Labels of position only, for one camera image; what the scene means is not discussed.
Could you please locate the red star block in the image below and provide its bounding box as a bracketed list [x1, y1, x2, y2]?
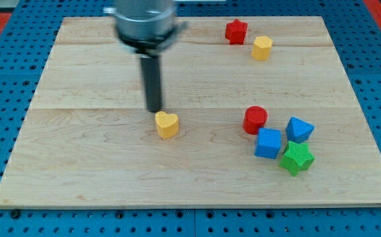
[225, 19, 248, 45]

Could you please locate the light wooden board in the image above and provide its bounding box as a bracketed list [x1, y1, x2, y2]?
[0, 16, 381, 210]

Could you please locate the blue cube block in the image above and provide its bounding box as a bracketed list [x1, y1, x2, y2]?
[254, 128, 281, 159]

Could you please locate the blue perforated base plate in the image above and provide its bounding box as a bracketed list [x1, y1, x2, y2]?
[0, 0, 381, 236]

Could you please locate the yellow hexagon block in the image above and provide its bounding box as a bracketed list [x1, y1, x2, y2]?
[251, 36, 273, 61]

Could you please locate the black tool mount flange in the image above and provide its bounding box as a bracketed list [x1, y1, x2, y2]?
[116, 21, 188, 57]

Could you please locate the yellow heart block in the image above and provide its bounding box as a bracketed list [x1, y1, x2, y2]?
[155, 111, 179, 139]

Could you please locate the green star block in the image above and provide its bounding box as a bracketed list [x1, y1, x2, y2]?
[279, 141, 315, 176]

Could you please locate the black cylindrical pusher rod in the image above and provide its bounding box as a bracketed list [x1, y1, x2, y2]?
[140, 56, 162, 113]

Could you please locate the blue triangle block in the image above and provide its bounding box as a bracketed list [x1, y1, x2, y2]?
[286, 117, 315, 144]

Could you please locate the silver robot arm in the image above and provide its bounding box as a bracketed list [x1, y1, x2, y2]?
[103, 0, 188, 113]

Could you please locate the red cylinder block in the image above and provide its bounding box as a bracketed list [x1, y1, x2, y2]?
[242, 106, 268, 135]

